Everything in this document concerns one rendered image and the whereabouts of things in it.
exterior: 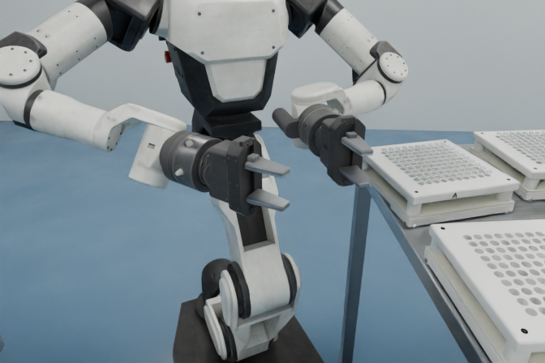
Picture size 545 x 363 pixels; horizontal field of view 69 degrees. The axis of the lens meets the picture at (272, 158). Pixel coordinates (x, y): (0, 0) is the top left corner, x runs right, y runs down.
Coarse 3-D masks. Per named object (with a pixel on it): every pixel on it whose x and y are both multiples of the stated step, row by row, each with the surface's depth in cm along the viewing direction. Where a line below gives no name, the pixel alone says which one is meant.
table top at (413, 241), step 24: (456, 144) 118; (384, 216) 88; (480, 216) 83; (504, 216) 83; (528, 216) 83; (408, 240) 76; (432, 288) 66; (456, 312) 60; (456, 336) 59; (480, 360) 53
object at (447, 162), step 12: (396, 156) 92; (408, 156) 91; (420, 156) 92; (432, 156) 91; (444, 156) 91; (456, 156) 91; (420, 168) 86; (432, 168) 85; (444, 168) 87; (456, 168) 86; (468, 168) 85
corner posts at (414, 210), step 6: (366, 162) 97; (366, 168) 98; (504, 192) 83; (510, 192) 82; (498, 198) 84; (504, 198) 83; (510, 198) 83; (408, 204) 79; (420, 204) 78; (408, 210) 79; (414, 210) 78; (420, 210) 79
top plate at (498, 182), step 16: (400, 144) 100; (416, 144) 100; (448, 144) 100; (368, 160) 94; (384, 160) 91; (480, 160) 91; (384, 176) 87; (400, 176) 84; (496, 176) 84; (400, 192) 81; (416, 192) 78; (432, 192) 78; (448, 192) 78; (464, 192) 79; (480, 192) 80; (496, 192) 81
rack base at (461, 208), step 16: (368, 176) 95; (384, 192) 88; (400, 208) 82; (432, 208) 81; (448, 208) 81; (464, 208) 81; (480, 208) 82; (496, 208) 83; (512, 208) 84; (416, 224) 80
